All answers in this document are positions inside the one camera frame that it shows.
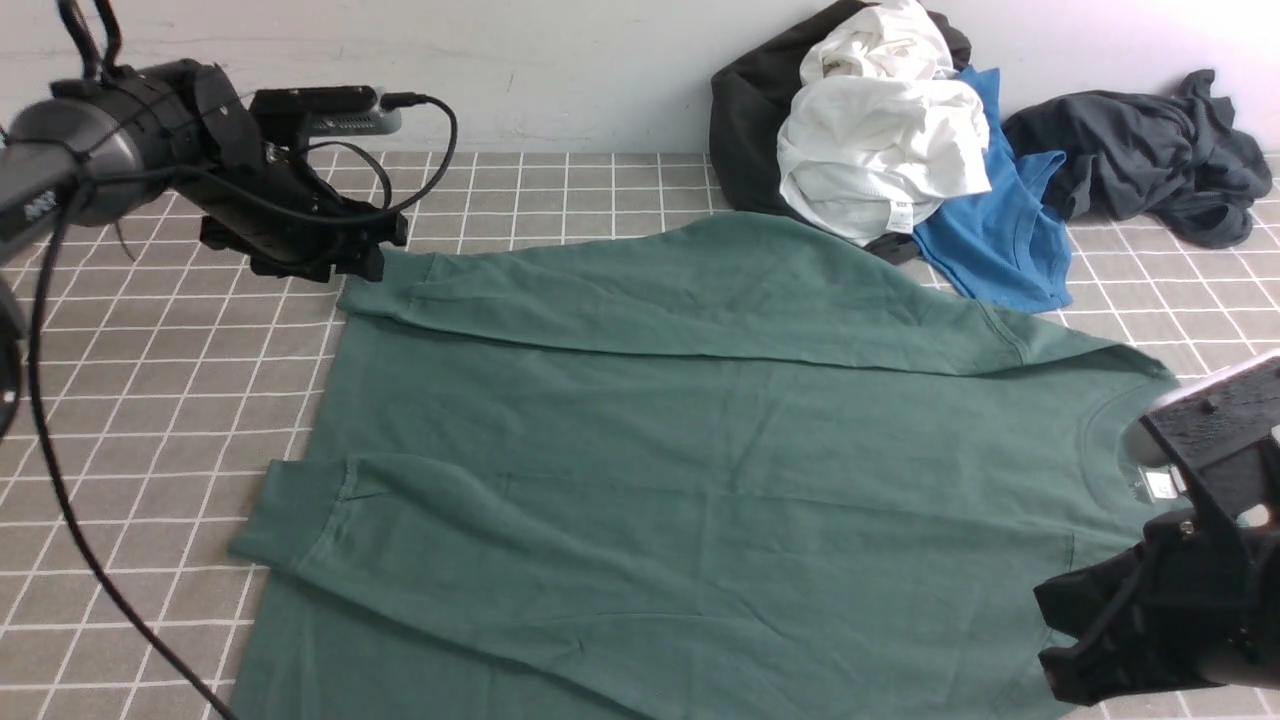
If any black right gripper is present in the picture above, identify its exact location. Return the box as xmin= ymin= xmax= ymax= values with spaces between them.
xmin=1034 ymin=511 xmax=1279 ymax=706

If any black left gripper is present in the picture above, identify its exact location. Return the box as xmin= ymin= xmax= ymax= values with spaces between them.
xmin=195 ymin=67 xmax=408 ymax=283

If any green long-sleeved shirt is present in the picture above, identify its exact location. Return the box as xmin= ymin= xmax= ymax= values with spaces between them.
xmin=229 ymin=213 xmax=1175 ymax=719

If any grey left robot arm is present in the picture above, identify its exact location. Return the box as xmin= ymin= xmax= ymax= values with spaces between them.
xmin=3 ymin=59 xmax=413 ymax=283

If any blue shirt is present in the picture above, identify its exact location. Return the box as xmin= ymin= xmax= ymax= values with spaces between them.
xmin=913 ymin=68 xmax=1073 ymax=314

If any dark grey crumpled shirt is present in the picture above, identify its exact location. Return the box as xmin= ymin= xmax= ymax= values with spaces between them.
xmin=1002 ymin=69 xmax=1274 ymax=249

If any black garment under white shirt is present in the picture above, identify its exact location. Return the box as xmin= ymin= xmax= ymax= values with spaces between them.
xmin=708 ymin=1 xmax=972 ymax=264

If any white shirt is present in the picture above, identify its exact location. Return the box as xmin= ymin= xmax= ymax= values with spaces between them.
xmin=777 ymin=1 xmax=991 ymax=246

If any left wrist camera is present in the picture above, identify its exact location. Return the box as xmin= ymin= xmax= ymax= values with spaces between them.
xmin=248 ymin=85 xmax=403 ymax=143

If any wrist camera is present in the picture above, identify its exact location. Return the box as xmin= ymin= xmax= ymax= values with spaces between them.
xmin=248 ymin=85 xmax=403 ymax=143
xmin=1123 ymin=351 xmax=1279 ymax=528

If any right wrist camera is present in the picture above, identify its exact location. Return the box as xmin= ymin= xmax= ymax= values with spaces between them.
xmin=1123 ymin=351 xmax=1279 ymax=528

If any black cable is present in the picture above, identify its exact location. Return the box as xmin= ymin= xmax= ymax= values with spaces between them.
xmin=28 ymin=90 xmax=460 ymax=720

